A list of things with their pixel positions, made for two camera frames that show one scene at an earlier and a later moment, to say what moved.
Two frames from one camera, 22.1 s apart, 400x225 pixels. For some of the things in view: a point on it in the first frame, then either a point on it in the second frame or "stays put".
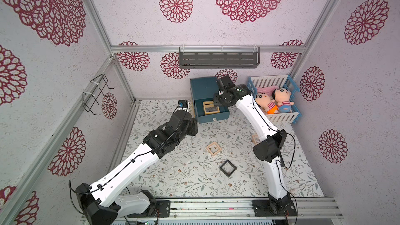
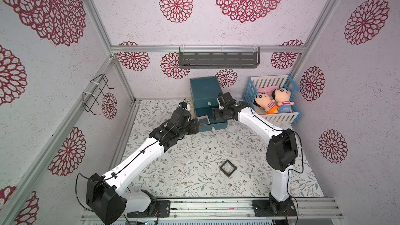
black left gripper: [192, 125] stays put
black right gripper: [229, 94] -> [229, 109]
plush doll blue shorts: [282, 96] stays put
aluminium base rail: [319, 208] stays put
